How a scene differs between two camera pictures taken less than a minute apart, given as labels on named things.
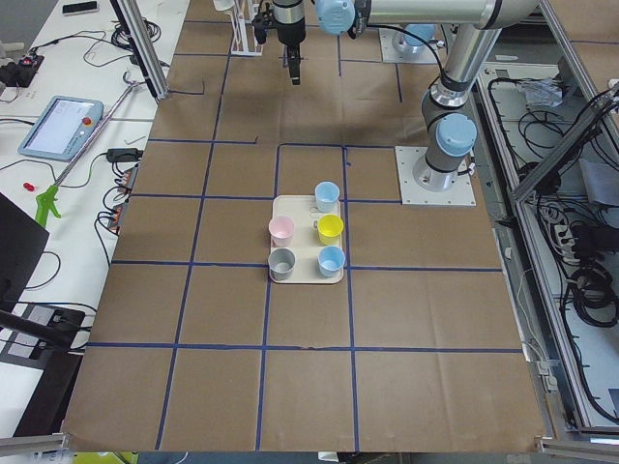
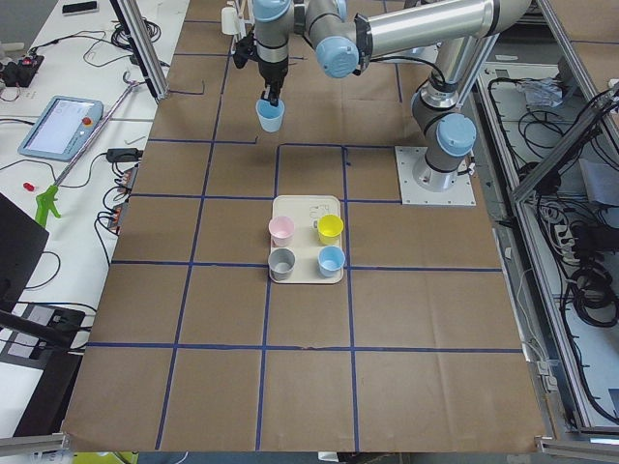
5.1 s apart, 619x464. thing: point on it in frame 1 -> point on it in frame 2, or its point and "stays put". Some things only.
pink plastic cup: [281, 229] stays put
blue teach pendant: [62, 129] stays put
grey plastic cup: [280, 264] stays put
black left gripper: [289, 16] -> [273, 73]
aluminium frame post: [140, 33] stays put
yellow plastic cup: [329, 228] stays put
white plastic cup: [222, 5] -> [229, 20]
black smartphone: [79, 8] stays put
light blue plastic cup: [327, 194] -> [271, 117]
